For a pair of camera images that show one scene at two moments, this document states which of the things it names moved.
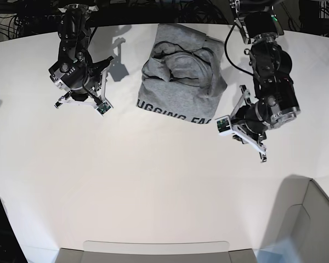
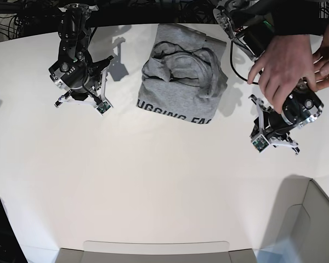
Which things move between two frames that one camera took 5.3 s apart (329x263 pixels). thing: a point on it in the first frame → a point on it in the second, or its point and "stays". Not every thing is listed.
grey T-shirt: (185, 76) stays
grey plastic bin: (306, 228) stays
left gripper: (80, 79) stays
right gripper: (255, 117) → (272, 125)
